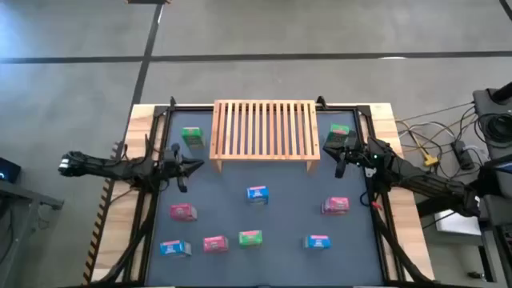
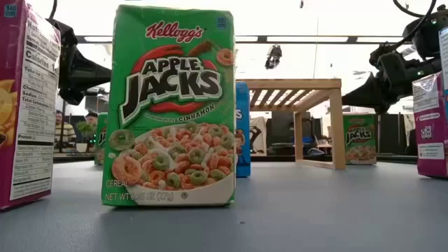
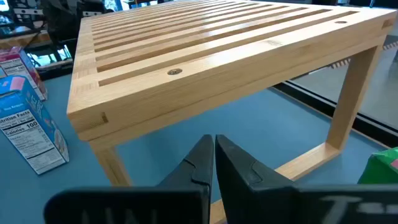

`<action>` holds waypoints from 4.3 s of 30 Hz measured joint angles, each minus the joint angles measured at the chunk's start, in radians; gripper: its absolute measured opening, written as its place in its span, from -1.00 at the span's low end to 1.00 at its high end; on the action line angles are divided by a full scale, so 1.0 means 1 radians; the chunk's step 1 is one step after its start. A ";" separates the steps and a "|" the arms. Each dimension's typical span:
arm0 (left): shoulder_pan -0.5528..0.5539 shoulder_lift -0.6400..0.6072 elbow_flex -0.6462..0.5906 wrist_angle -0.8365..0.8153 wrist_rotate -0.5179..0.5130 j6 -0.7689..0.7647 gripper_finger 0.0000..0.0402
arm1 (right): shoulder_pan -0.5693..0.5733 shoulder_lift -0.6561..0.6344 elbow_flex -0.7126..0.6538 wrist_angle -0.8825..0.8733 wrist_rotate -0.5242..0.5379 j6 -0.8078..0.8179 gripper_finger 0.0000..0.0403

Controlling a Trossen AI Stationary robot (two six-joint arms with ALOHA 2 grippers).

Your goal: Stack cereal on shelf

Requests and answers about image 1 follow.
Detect magenta cereal box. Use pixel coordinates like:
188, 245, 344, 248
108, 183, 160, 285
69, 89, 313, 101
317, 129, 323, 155
320, 196, 350, 216
169, 202, 198, 223
202, 234, 230, 254

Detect grey metal desk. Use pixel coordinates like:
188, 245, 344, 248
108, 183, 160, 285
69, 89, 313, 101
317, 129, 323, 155
0, 179, 65, 288

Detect black device with blue light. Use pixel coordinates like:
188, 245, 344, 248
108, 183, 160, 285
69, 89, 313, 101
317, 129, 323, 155
0, 157, 22, 184

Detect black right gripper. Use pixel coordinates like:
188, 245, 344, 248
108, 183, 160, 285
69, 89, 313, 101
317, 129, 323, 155
322, 130, 371, 180

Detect blue Rice Krispies cereal box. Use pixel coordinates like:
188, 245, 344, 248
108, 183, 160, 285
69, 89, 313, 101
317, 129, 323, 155
158, 239, 193, 258
302, 234, 333, 250
246, 185, 270, 206

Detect black diagonal stand bar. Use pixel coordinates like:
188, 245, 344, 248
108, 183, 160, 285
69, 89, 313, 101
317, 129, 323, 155
415, 195, 469, 219

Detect white board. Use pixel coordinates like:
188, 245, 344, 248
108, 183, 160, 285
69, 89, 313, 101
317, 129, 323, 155
434, 209, 482, 237

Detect wooden slatted shelf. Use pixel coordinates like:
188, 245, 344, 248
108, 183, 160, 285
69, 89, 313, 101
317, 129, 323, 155
209, 99, 322, 174

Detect green Apple Jacks cereal box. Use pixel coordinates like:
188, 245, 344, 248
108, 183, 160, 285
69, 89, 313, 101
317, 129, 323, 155
238, 229, 264, 249
181, 126, 206, 150
324, 122, 351, 149

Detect black metal table frame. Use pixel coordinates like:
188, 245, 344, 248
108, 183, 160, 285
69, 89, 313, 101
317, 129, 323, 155
134, 95, 403, 287

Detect black power strip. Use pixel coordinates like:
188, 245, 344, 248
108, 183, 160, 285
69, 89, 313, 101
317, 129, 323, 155
451, 139, 475, 171

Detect yellow black hazard strip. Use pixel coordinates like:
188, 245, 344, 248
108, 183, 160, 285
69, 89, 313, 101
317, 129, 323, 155
82, 139, 123, 286

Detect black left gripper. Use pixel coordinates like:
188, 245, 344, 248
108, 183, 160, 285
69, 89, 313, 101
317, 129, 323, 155
162, 142, 206, 194

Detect dark grey equipment stand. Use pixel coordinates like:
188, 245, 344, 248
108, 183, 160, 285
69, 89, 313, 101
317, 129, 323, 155
471, 82, 512, 288

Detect grey-blue table mat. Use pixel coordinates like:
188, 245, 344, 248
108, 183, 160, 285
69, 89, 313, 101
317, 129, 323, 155
144, 110, 386, 287

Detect black cable bundle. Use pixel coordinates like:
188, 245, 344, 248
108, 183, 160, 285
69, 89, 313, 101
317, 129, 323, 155
370, 191, 431, 286
95, 187, 161, 286

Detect coiled black cable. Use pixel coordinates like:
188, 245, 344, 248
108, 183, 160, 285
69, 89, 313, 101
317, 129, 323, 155
478, 113, 512, 143

